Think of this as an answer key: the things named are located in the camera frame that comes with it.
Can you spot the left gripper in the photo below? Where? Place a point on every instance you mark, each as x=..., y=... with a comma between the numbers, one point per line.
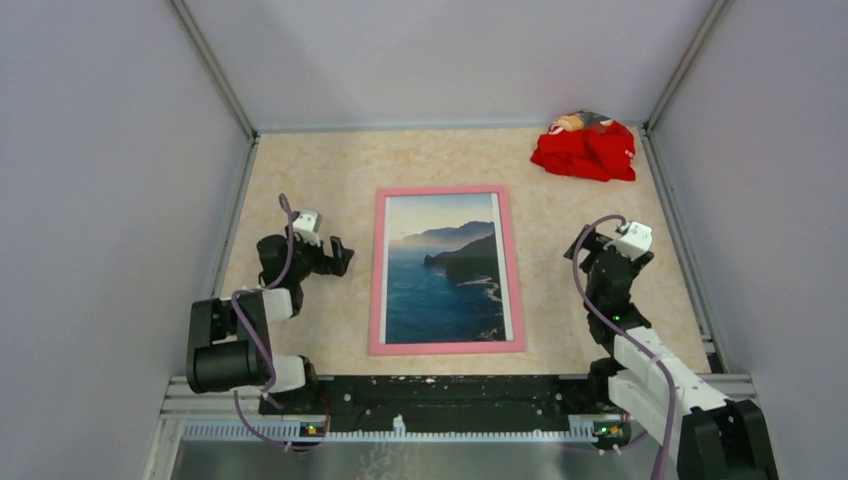
x=335, y=264

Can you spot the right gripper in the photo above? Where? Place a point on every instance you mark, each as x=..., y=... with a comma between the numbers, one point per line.
x=592, y=242

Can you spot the pink wooden picture frame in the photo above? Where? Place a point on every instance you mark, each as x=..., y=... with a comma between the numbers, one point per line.
x=378, y=298

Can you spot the landscape photo print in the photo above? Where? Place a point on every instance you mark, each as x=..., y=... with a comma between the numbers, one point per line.
x=447, y=272

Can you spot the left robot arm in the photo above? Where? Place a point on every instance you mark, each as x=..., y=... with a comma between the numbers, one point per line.
x=229, y=343

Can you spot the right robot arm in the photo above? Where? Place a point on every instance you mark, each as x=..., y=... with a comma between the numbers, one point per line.
x=701, y=431

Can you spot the red crumpled cloth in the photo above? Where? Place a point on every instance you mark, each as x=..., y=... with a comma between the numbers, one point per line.
x=586, y=145

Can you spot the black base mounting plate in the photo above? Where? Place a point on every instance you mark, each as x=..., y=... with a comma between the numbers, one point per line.
x=490, y=404

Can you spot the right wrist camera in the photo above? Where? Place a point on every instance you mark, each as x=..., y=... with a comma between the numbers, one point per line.
x=634, y=241

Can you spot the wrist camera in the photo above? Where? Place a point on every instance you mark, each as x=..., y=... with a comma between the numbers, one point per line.
x=634, y=241
x=306, y=227

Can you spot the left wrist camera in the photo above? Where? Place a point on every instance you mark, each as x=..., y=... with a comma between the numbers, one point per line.
x=306, y=227

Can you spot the aluminium rail with cable duct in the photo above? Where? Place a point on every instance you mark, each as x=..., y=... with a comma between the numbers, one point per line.
x=223, y=436

